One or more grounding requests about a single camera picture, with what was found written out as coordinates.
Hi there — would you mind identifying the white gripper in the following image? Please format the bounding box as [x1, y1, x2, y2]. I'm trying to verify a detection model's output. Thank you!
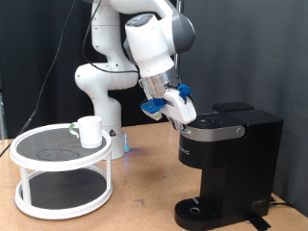
[159, 88, 197, 132]

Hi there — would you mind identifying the black Keurig coffee machine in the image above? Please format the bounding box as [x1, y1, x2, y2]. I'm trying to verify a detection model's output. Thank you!
[173, 101, 285, 231]

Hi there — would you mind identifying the white ceramic mug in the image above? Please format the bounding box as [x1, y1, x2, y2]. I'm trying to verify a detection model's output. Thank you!
[68, 115, 104, 149]

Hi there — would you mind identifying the white two-tier turntable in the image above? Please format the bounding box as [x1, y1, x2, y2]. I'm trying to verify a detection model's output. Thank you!
[9, 123, 114, 220]

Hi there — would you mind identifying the grey partition panel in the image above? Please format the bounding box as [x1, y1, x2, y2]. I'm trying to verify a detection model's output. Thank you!
[172, 0, 308, 218]

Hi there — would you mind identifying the black tape strip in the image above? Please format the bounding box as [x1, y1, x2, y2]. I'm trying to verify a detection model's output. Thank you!
[244, 213, 271, 231]

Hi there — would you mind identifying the black backdrop curtain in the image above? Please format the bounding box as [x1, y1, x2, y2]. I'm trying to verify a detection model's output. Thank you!
[0, 0, 178, 140]

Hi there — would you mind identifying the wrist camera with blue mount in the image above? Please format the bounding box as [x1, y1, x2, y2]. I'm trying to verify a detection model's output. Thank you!
[140, 97, 167, 121]

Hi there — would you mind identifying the blue cable clip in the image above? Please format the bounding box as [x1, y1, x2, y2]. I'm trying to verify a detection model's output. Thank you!
[177, 84, 194, 100]

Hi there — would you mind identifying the black power cord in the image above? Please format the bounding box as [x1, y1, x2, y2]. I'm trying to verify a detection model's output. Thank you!
[269, 195, 295, 208]

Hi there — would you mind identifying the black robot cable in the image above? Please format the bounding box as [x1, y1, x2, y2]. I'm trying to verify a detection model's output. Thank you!
[0, 0, 140, 158]

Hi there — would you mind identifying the grey metal frame post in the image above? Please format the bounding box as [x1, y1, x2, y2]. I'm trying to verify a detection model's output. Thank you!
[0, 90, 6, 140]

